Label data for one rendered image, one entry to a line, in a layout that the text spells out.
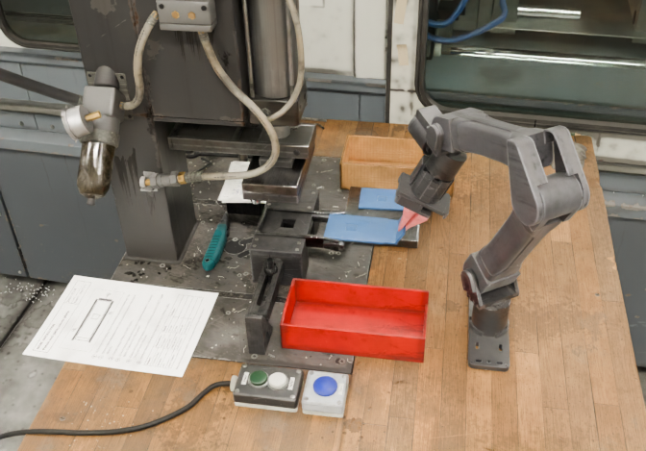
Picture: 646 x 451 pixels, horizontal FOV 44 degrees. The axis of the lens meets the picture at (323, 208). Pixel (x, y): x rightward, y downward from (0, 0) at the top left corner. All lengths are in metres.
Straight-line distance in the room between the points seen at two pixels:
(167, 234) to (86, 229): 1.12
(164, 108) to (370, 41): 0.76
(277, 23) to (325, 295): 0.50
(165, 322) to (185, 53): 0.49
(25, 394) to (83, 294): 1.14
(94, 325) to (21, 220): 1.30
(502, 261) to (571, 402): 0.26
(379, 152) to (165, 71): 0.65
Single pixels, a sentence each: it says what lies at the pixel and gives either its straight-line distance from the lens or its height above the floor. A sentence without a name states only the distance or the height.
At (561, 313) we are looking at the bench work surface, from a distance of 1.53.
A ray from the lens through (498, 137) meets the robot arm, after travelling 1.22.
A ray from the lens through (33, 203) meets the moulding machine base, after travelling 2.71.
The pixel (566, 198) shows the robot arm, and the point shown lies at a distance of 1.16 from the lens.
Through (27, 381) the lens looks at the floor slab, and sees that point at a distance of 2.74.
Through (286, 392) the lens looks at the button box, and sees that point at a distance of 1.32.
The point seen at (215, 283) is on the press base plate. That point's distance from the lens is 1.56.
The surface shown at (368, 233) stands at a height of 0.99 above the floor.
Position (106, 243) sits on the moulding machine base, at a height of 0.30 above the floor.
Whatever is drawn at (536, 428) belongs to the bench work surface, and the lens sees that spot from 1.34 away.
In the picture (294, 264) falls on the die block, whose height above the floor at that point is 0.96.
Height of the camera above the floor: 1.95
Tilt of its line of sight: 38 degrees down
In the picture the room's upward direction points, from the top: 2 degrees counter-clockwise
